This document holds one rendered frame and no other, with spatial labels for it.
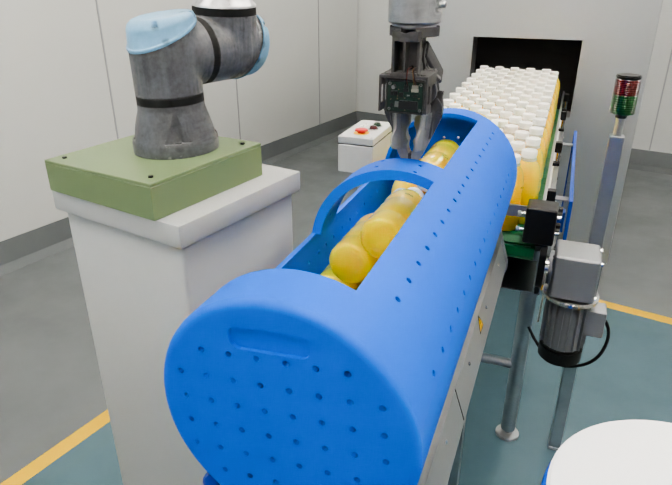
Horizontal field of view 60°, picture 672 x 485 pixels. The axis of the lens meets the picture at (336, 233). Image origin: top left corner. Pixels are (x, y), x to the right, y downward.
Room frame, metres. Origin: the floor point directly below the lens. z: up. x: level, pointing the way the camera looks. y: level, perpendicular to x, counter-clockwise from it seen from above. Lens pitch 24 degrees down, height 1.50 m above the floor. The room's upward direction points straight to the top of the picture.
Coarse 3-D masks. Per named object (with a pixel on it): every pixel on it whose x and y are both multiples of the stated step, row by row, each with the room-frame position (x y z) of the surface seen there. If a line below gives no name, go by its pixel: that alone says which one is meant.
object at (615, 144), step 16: (608, 144) 1.53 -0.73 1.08; (608, 160) 1.52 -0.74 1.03; (608, 176) 1.52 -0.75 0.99; (608, 192) 1.52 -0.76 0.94; (608, 208) 1.52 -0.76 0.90; (592, 224) 1.53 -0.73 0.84; (592, 240) 1.52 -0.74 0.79; (576, 368) 1.51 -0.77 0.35; (560, 384) 1.54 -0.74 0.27; (560, 400) 1.52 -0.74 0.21; (560, 416) 1.52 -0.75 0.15; (560, 432) 1.52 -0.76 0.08
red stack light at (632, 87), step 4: (616, 80) 1.54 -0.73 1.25; (620, 80) 1.52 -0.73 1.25; (624, 80) 1.52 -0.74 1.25; (628, 80) 1.51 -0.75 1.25; (632, 80) 1.51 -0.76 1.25; (636, 80) 1.51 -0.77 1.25; (640, 80) 1.51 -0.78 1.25; (616, 84) 1.53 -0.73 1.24; (620, 84) 1.52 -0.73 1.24; (624, 84) 1.51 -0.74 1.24; (628, 84) 1.51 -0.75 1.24; (632, 84) 1.51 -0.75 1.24; (636, 84) 1.51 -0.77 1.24; (640, 84) 1.52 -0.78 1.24; (616, 88) 1.53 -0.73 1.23; (620, 88) 1.52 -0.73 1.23; (624, 88) 1.51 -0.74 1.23; (628, 88) 1.51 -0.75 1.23; (632, 88) 1.51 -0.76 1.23; (636, 88) 1.51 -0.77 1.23; (612, 92) 1.55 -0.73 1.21; (616, 92) 1.53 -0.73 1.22; (620, 92) 1.52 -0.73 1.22; (624, 92) 1.51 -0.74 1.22; (628, 92) 1.51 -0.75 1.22; (632, 92) 1.51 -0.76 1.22; (636, 92) 1.51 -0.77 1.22
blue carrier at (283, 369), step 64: (448, 128) 1.26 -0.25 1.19; (384, 192) 1.22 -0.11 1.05; (448, 192) 0.79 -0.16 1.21; (512, 192) 1.13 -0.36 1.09; (320, 256) 0.88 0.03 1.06; (384, 256) 0.56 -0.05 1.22; (448, 256) 0.64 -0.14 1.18; (192, 320) 0.48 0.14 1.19; (256, 320) 0.45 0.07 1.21; (320, 320) 0.43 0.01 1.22; (384, 320) 0.47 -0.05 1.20; (448, 320) 0.55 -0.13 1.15; (192, 384) 0.48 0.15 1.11; (256, 384) 0.46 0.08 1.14; (320, 384) 0.43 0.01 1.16; (384, 384) 0.41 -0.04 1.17; (448, 384) 0.51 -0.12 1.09; (192, 448) 0.49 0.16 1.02; (256, 448) 0.46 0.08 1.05; (320, 448) 0.43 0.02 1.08; (384, 448) 0.41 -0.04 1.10
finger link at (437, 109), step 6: (438, 90) 0.89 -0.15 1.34; (438, 96) 0.88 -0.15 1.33; (432, 102) 0.88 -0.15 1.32; (438, 102) 0.87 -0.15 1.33; (432, 108) 0.87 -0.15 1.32; (438, 108) 0.87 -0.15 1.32; (432, 114) 0.87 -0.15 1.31; (438, 114) 0.87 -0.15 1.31; (432, 120) 0.87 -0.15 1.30; (438, 120) 0.87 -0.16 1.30; (432, 126) 0.88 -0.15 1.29; (432, 132) 0.88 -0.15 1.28
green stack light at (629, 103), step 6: (612, 96) 1.54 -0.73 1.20; (618, 96) 1.52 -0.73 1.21; (624, 96) 1.51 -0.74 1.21; (630, 96) 1.51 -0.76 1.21; (636, 96) 1.51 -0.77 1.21; (612, 102) 1.53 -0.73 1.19; (618, 102) 1.52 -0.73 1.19; (624, 102) 1.51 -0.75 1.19; (630, 102) 1.51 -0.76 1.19; (636, 102) 1.51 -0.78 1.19; (612, 108) 1.53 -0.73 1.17; (618, 108) 1.51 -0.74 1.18; (624, 108) 1.51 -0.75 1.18; (630, 108) 1.51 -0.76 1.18; (618, 114) 1.51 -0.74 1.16; (624, 114) 1.51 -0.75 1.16; (630, 114) 1.51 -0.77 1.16
